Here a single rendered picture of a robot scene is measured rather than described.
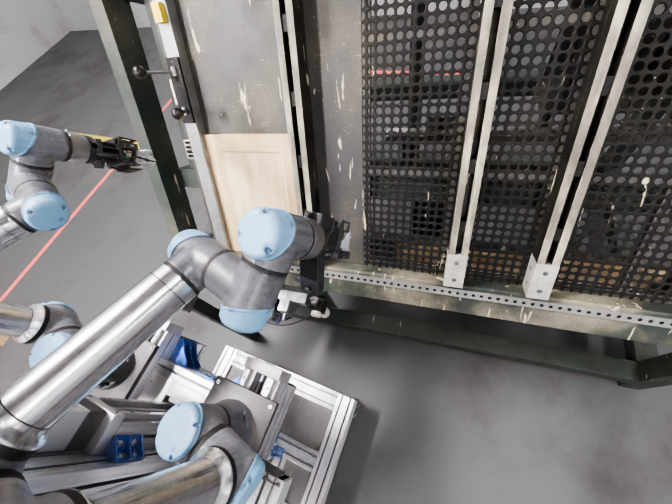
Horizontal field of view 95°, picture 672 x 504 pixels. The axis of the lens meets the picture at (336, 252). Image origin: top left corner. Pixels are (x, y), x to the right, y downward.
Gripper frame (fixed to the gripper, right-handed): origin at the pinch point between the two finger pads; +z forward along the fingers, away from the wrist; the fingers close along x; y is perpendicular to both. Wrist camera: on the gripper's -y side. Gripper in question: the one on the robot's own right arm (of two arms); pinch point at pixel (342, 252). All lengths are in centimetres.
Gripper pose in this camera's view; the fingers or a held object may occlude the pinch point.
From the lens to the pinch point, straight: 74.7
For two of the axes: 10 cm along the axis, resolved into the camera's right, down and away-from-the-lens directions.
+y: 2.2, -9.7, -0.6
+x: -9.1, -2.3, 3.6
